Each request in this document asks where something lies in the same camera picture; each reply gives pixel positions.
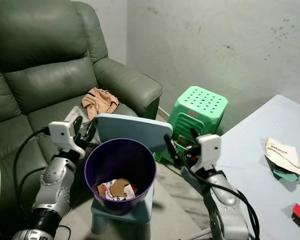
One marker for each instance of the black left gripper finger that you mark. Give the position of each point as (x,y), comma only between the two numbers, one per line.
(93,129)
(79,123)

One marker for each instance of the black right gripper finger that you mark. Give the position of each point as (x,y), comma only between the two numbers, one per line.
(195,136)
(173,149)

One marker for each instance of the cream printed paper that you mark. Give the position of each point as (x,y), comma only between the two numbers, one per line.
(285,152)

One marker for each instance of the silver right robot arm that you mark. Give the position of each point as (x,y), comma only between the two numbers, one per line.
(225,210)

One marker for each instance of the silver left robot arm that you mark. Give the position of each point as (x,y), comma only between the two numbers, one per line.
(55,185)

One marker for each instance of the purple plastic rubbish bin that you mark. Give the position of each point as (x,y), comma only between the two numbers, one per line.
(120,160)

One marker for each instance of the grey folded cloth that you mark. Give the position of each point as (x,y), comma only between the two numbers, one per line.
(74,115)

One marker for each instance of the beige crumpled cloth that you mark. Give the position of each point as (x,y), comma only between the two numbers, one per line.
(100,100)

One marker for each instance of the green plastic perforated stool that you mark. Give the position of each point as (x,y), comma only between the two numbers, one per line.
(202,102)

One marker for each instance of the light blue plastic stool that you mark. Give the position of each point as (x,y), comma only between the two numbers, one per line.
(122,222)
(140,129)

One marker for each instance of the white red printed wrapper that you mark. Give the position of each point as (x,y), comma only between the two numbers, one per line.
(106,191)

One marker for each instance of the dark green leather sofa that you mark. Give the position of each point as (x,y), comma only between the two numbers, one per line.
(50,75)

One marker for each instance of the brown cardboard piece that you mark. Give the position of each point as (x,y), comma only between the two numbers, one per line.
(120,187)

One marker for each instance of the green flat item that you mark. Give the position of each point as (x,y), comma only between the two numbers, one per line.
(285,174)

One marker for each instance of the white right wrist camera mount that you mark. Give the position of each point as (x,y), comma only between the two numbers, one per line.
(209,149)

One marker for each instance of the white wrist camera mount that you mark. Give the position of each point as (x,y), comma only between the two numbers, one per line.
(209,149)
(62,132)

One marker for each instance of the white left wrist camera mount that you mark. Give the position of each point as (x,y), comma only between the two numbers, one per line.
(62,132)

